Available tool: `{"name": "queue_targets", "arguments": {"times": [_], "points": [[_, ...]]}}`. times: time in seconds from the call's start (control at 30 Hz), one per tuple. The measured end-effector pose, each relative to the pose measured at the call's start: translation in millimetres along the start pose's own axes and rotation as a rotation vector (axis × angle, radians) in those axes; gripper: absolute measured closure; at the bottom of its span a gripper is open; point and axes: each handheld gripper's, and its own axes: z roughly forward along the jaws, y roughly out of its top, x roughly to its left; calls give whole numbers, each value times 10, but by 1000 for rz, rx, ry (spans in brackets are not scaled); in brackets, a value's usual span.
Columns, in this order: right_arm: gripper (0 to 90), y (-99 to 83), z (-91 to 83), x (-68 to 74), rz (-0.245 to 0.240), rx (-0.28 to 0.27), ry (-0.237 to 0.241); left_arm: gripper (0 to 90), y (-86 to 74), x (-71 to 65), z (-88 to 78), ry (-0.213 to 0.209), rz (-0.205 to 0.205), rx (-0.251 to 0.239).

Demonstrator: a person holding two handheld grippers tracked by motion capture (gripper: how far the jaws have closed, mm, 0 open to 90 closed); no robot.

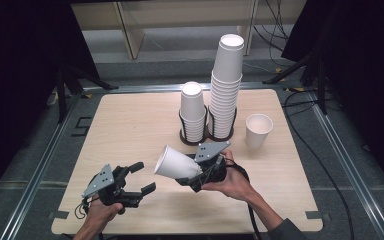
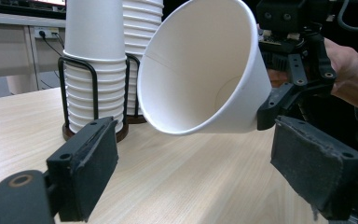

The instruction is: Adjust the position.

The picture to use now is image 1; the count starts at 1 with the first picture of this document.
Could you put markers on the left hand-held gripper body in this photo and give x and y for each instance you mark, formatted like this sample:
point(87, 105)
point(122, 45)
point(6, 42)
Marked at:
point(101, 180)

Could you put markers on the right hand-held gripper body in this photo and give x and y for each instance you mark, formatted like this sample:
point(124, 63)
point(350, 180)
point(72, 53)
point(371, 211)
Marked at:
point(216, 170)

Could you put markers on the white paper cup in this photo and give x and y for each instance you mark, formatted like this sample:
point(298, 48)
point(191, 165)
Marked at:
point(176, 165)
point(258, 133)

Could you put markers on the short stack of white cups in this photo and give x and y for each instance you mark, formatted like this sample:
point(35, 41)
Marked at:
point(192, 103)

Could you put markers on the tall stack of white cups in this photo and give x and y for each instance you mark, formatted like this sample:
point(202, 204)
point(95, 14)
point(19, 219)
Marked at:
point(228, 63)

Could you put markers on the person's right hand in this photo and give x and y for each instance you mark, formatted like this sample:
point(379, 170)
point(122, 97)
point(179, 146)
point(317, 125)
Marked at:
point(235, 183)

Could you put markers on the person's left hand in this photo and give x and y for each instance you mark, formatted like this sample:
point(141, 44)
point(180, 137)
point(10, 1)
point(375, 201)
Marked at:
point(98, 215)

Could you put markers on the grey tape strip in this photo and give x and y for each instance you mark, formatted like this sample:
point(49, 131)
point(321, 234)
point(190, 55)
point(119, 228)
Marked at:
point(318, 215)
point(58, 215)

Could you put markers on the black metal stand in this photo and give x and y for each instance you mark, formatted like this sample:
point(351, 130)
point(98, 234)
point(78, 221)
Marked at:
point(61, 93)
point(320, 86)

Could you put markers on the light wooden shelf unit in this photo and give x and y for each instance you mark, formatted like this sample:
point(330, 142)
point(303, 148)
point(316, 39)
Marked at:
point(131, 36)

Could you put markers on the black curtain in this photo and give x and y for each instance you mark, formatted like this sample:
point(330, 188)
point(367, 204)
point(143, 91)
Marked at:
point(13, 83)
point(363, 66)

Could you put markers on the metal floor rail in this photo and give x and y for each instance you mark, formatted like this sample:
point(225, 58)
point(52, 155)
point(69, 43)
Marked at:
point(140, 88)
point(29, 196)
point(365, 196)

